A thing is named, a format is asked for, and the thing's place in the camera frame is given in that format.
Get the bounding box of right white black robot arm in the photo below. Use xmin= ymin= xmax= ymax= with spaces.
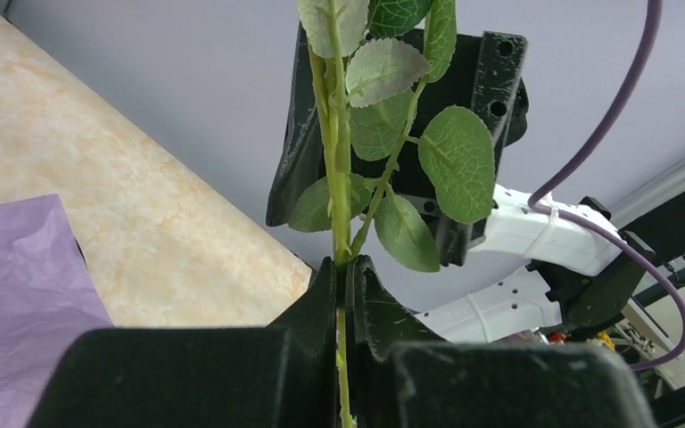
xmin=393 ymin=31 xmax=655 ymax=343

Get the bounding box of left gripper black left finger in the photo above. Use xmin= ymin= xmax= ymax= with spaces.
xmin=28 ymin=259 xmax=338 ymax=427

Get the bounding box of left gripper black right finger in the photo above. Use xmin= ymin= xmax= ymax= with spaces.
xmin=345 ymin=255 xmax=656 ymax=427

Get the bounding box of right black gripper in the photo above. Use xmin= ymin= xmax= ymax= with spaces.
xmin=377 ymin=31 xmax=528 ymax=268

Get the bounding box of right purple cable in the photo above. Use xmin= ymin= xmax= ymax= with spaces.
xmin=526 ymin=0 xmax=685 ymax=374

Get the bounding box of pink rose flower stem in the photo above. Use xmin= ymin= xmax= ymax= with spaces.
xmin=287 ymin=0 xmax=496 ymax=428

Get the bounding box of pink and purple wrapping paper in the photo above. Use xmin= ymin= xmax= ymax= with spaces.
xmin=0 ymin=194 xmax=112 ymax=427

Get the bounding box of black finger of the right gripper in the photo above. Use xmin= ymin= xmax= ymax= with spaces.
xmin=265 ymin=26 xmax=324 ymax=227

